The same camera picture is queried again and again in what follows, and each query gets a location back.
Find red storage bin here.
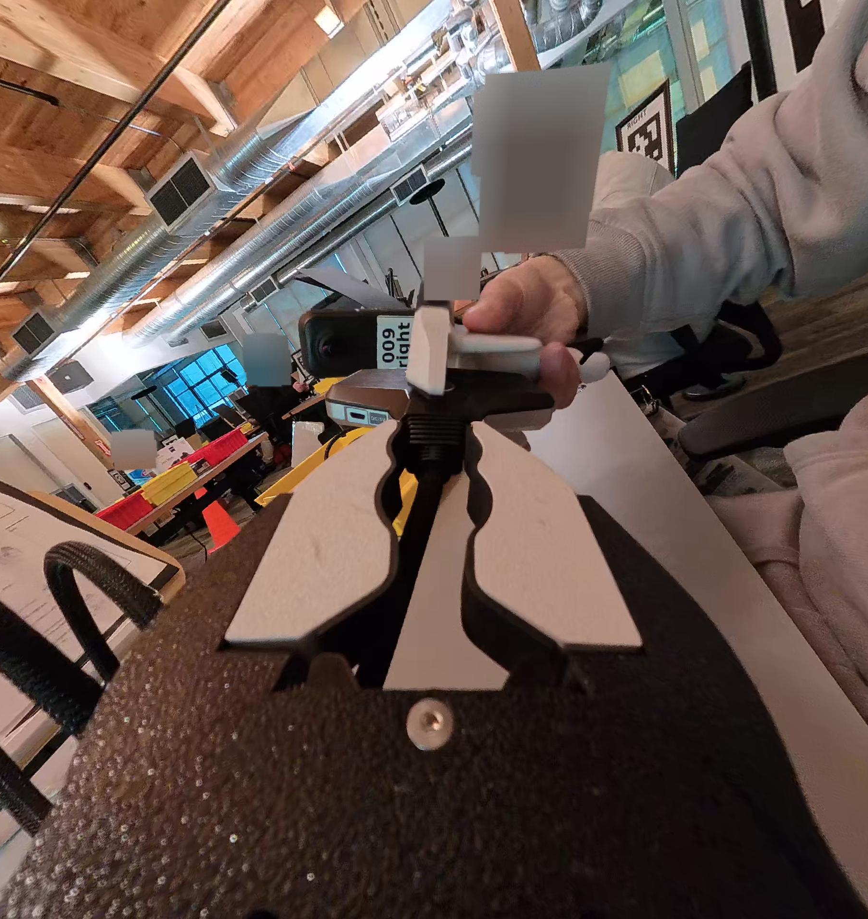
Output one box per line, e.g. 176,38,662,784
95,494,153,534
188,429,254,469

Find black usb cable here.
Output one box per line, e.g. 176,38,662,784
355,413,472,686

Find blue paned window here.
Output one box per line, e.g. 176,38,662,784
147,343,249,432

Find braided teal hdmi cable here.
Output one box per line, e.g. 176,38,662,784
0,542,163,863

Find person's right forearm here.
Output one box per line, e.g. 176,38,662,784
552,0,868,346

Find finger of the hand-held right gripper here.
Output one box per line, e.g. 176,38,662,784
410,304,455,397

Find long wooden workbench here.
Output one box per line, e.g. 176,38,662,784
124,431,270,539

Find person's right hand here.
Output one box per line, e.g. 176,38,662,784
462,255,589,410

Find silver spiral air duct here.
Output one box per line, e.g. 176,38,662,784
121,133,474,346
0,0,478,381

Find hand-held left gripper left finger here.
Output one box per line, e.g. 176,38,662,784
222,422,409,658

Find orange traffic cone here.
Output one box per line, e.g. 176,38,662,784
199,497,243,555

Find black floor lamp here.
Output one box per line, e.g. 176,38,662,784
409,179,451,238

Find black chair backrest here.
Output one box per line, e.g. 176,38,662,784
674,63,755,178

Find grey usb hub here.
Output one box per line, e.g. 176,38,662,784
325,368,558,433

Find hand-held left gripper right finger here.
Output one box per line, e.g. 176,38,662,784
461,422,648,656

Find large yellow plastic bin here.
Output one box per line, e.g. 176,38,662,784
254,425,420,536

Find thin black ceiling pipe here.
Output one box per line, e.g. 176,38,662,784
0,0,234,291

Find small yellow storage bin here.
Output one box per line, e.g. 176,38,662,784
141,459,199,507

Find wooden board with paper sheet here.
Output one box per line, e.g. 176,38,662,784
0,470,185,762

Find black and white tag poster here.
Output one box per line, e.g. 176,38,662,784
615,79,676,177

